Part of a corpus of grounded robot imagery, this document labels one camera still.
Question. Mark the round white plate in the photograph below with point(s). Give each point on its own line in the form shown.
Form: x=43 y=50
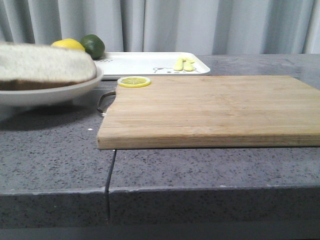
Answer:
x=50 y=96

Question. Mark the white bread slice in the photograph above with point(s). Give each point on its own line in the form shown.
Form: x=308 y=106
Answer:
x=29 y=66

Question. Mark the white rectangular tray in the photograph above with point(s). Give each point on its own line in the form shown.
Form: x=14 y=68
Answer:
x=121 y=64

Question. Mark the lemon slice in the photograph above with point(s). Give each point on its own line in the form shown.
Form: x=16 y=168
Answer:
x=134 y=81

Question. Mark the green lime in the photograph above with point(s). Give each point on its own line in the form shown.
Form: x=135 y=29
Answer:
x=93 y=45

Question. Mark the grey curtain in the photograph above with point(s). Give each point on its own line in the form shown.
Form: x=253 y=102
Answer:
x=202 y=27

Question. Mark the wooden cutting board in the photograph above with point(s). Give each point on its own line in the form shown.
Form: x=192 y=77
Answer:
x=213 y=111

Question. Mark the yellow lemon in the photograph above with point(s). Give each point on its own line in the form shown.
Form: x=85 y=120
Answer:
x=68 y=43

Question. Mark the cutting board metal handle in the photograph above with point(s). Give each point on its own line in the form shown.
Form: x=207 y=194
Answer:
x=105 y=101

